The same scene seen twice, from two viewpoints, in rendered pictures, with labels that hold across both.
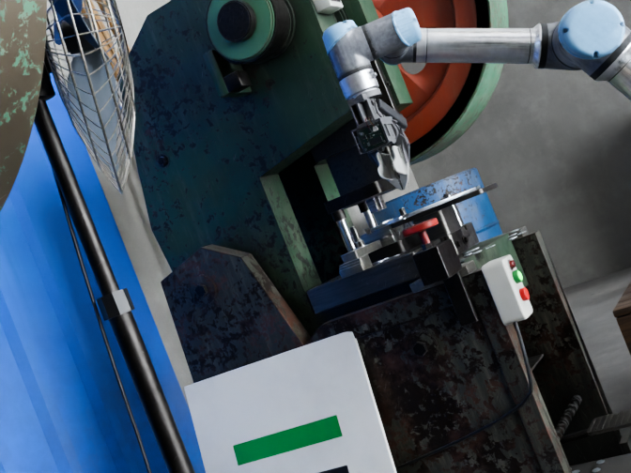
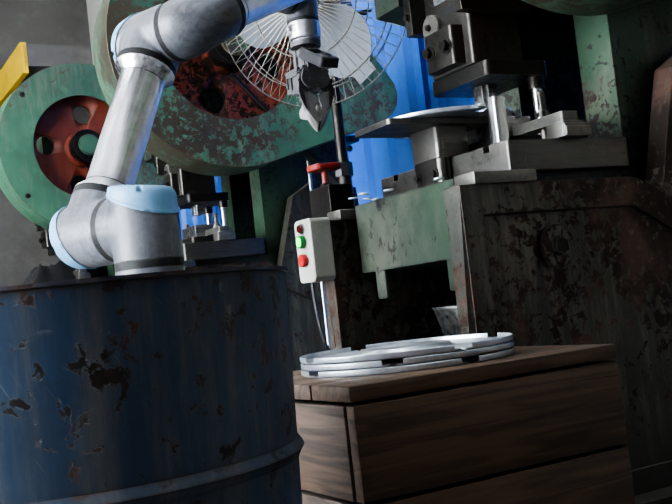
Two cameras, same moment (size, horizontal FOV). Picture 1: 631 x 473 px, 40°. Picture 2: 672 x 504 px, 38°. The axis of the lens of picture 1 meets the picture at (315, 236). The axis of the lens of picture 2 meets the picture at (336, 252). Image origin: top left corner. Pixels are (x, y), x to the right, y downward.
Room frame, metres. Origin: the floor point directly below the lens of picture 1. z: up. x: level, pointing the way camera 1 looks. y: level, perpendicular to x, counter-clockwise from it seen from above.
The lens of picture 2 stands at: (3.00, -2.10, 0.44)
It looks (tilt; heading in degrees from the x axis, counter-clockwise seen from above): 3 degrees up; 122
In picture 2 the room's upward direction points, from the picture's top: 6 degrees counter-clockwise
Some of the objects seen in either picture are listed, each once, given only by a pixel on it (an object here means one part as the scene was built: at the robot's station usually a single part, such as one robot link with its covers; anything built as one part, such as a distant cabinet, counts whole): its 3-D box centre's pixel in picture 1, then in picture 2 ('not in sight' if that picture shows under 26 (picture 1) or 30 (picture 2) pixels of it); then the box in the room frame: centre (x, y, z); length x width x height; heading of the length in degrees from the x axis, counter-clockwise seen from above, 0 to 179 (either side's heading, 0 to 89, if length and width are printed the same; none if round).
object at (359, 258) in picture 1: (359, 247); not in sight; (2.06, -0.09, 0.76); 0.17 x 0.06 x 0.10; 151
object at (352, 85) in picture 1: (361, 85); (303, 33); (1.79, -0.20, 1.07); 0.08 x 0.08 x 0.05
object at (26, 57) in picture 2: not in sight; (65, 77); (-2.70, 3.31, 2.44); 1.25 x 0.92 x 0.27; 151
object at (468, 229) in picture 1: (397, 265); (497, 173); (2.21, -0.17, 0.68); 0.45 x 0.30 x 0.06; 151
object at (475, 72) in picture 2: (369, 197); (488, 85); (2.21, -0.16, 0.86); 0.20 x 0.16 x 0.05; 151
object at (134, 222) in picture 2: not in sight; (142, 221); (1.85, -0.86, 0.62); 0.13 x 0.12 x 0.14; 174
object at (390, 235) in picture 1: (387, 234); (491, 134); (2.21, -0.17, 0.76); 0.15 x 0.09 x 0.05; 151
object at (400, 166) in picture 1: (398, 167); (306, 113); (1.78, -0.21, 0.88); 0.06 x 0.03 x 0.09; 151
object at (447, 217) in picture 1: (452, 226); (426, 155); (2.12, -0.32, 0.72); 0.25 x 0.14 x 0.14; 61
